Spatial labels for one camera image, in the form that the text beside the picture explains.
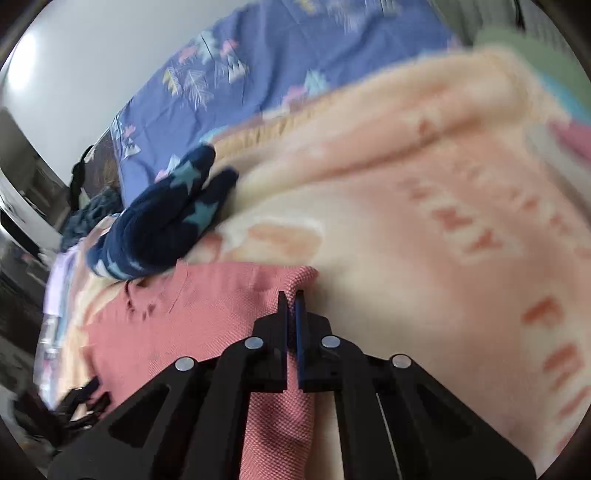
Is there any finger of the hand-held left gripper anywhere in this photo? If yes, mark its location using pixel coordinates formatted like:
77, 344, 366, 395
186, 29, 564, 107
74, 392, 112, 424
62, 376, 100, 411

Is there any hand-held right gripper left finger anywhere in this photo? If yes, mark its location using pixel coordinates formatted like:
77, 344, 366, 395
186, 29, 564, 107
48, 291, 290, 480

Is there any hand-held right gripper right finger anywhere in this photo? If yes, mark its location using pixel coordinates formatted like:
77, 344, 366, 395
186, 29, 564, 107
294, 290, 537, 480

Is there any pink knit top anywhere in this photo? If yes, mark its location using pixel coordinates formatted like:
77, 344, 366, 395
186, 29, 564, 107
83, 264, 345, 480

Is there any peach printed blanket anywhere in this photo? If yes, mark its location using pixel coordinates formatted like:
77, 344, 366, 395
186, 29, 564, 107
58, 46, 591, 480

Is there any lilac cloth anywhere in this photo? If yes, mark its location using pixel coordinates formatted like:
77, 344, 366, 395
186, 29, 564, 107
46, 251, 77, 319

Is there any navy star-print garment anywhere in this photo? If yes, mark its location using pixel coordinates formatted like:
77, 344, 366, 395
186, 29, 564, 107
88, 145, 240, 281

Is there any dark teal cloth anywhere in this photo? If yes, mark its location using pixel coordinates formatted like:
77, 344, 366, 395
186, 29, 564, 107
60, 187, 123, 252

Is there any black bag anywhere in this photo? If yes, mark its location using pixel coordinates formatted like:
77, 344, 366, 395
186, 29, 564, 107
69, 145, 95, 204

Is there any dark tree-print panel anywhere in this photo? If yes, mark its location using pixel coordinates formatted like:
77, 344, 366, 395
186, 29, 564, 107
85, 129, 123, 195

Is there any blue patterned bed sheet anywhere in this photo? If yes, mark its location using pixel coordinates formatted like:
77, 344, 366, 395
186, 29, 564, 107
111, 0, 462, 204

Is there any light pink cloth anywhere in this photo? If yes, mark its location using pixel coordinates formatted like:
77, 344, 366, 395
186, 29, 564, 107
549, 119, 591, 162

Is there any light green cloth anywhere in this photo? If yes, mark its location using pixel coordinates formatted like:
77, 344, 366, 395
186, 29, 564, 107
475, 28, 578, 93

